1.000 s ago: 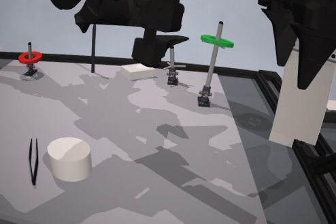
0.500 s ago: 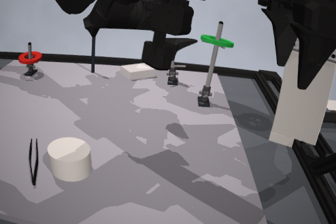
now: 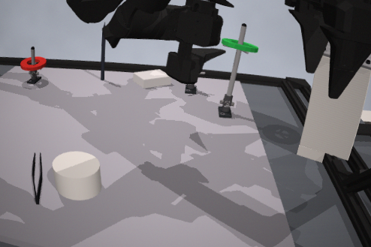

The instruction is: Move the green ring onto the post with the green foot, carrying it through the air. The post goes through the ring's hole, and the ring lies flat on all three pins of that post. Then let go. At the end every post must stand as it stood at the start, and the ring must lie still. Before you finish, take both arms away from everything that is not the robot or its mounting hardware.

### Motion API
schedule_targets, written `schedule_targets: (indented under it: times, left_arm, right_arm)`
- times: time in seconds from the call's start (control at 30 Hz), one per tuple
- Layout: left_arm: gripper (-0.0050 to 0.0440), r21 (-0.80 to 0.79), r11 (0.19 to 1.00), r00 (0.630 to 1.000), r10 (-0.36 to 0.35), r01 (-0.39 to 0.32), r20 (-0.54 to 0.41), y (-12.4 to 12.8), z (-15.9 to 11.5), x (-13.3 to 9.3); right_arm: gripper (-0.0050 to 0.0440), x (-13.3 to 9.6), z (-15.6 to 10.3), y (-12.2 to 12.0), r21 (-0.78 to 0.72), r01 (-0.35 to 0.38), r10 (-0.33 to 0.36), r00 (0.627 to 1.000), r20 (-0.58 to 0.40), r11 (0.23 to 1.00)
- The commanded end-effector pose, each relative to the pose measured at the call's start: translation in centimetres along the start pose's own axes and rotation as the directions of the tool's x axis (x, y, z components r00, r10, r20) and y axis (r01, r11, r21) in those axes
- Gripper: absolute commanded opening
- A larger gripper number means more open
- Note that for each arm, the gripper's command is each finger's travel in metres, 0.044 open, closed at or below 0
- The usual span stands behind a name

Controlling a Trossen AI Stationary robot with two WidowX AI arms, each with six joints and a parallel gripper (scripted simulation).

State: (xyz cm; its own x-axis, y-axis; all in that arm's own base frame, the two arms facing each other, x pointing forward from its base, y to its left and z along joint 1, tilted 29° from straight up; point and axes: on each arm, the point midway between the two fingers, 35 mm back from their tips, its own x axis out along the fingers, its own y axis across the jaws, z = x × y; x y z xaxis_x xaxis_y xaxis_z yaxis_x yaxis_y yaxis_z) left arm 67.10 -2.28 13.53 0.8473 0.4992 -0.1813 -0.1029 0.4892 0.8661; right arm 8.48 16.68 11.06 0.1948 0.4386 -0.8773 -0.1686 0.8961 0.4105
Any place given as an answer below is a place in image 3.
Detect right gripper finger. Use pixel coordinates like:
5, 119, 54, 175
320, 26, 371, 99
288, 9, 331, 74

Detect white rectangular block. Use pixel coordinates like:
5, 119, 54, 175
133, 69, 171, 89

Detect beige cylinder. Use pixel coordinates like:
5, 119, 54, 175
53, 152, 101, 200

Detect grey post with crossbar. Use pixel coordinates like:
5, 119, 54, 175
219, 23, 246, 118

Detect grey post with black foot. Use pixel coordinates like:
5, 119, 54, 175
27, 47, 41, 84

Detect green split ring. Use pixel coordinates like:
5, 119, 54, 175
222, 38, 258, 53

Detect black tweezers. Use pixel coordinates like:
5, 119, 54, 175
32, 153, 42, 204

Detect red ring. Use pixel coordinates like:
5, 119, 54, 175
20, 56, 47, 71

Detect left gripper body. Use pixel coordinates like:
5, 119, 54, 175
150, 5, 200, 84

